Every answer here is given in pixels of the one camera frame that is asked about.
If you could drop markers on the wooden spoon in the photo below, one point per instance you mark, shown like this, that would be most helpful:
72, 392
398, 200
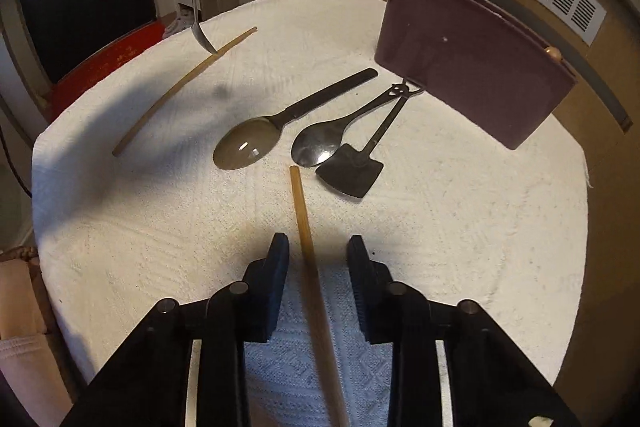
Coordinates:
553, 52

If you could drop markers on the wooden chopstick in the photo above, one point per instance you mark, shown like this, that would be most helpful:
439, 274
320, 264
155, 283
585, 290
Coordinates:
312, 267
180, 82

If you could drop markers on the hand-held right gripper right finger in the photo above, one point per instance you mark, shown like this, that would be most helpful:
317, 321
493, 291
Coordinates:
362, 292

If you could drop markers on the white textured table cloth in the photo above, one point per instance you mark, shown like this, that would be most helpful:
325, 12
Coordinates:
150, 232

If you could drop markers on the red stool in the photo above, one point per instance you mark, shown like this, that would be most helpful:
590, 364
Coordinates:
100, 62

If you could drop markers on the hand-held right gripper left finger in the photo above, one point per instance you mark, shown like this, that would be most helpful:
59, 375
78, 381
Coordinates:
275, 287

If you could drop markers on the maroon plastic utensil holder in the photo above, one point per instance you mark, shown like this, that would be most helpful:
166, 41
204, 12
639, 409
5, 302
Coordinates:
465, 57

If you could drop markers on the shovel-shaped metal spoon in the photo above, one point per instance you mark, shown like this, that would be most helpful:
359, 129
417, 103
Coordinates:
350, 172

